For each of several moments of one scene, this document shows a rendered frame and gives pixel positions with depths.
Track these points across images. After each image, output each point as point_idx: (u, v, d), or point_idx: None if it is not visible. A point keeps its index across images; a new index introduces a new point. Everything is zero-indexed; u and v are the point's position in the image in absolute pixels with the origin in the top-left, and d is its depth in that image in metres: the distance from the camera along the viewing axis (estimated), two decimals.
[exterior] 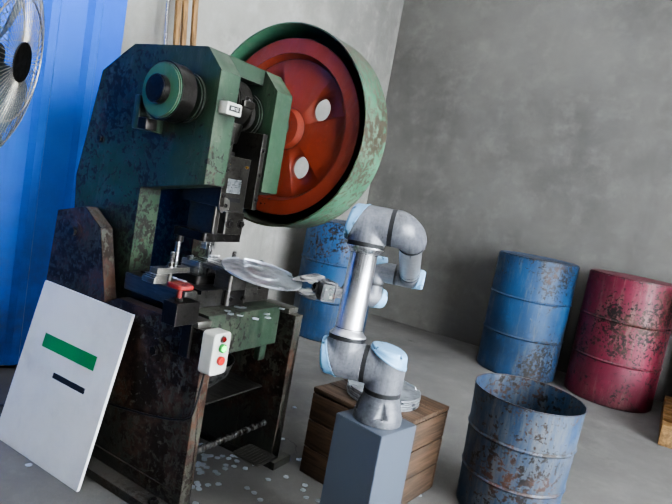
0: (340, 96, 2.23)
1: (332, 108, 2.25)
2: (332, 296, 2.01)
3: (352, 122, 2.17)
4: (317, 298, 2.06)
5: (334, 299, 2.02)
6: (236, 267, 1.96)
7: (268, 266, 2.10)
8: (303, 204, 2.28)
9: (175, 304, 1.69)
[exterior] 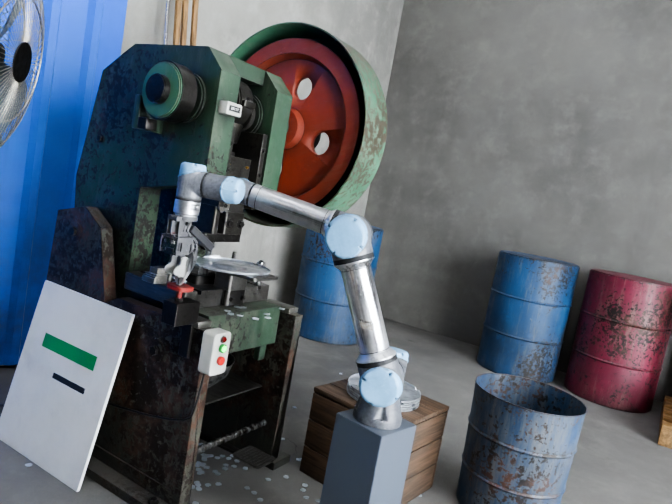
0: (339, 150, 2.24)
1: (327, 152, 2.27)
2: (172, 239, 1.64)
3: (327, 184, 2.23)
4: (192, 252, 1.68)
5: (174, 237, 1.63)
6: (238, 271, 1.97)
7: None
8: None
9: (175, 304, 1.69)
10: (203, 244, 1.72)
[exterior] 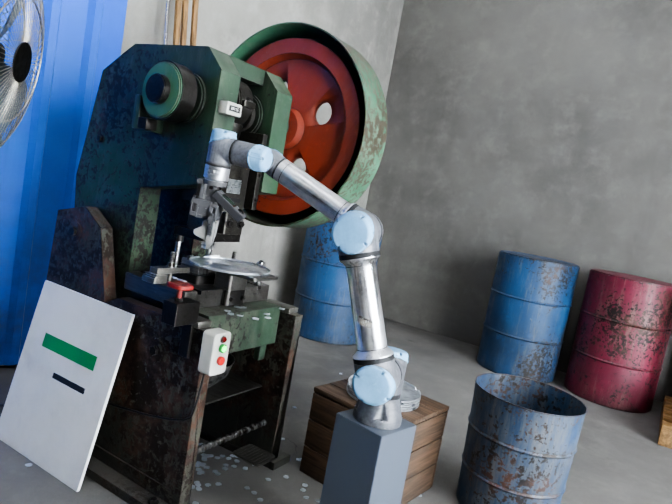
0: (342, 102, 2.23)
1: (333, 113, 2.25)
2: None
3: (351, 130, 2.17)
4: (208, 215, 1.71)
5: (193, 197, 1.72)
6: (222, 261, 2.13)
7: (264, 270, 2.08)
8: (297, 206, 2.30)
9: (175, 304, 1.69)
10: (227, 212, 1.71)
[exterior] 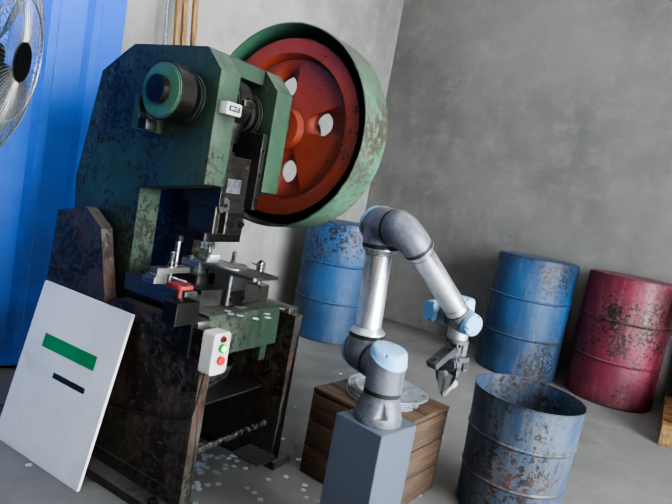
0: None
1: None
2: None
3: None
4: None
5: None
6: (402, 385, 2.29)
7: (415, 402, 2.12)
8: (284, 44, 2.33)
9: (175, 304, 1.69)
10: None
